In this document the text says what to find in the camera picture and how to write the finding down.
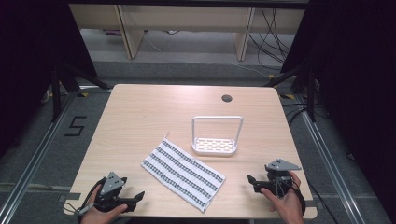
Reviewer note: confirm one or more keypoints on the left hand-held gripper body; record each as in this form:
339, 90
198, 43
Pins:
111, 184

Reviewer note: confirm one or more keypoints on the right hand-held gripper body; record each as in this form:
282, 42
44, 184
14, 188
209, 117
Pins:
278, 178

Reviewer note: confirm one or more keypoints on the white striped towel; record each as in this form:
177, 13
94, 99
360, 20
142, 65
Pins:
183, 174

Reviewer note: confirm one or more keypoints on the person's right hand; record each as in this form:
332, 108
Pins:
288, 206

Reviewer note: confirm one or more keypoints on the person's left hand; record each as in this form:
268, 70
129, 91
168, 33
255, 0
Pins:
97, 215

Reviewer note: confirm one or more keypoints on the black metal stand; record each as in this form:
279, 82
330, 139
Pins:
308, 90
59, 90

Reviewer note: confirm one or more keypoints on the black curtain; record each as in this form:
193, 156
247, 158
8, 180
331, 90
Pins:
355, 77
28, 62

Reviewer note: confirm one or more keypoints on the beige wooden bench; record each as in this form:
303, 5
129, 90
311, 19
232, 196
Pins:
134, 37

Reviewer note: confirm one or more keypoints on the aluminium floor rail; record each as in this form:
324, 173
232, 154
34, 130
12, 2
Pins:
330, 161
34, 161

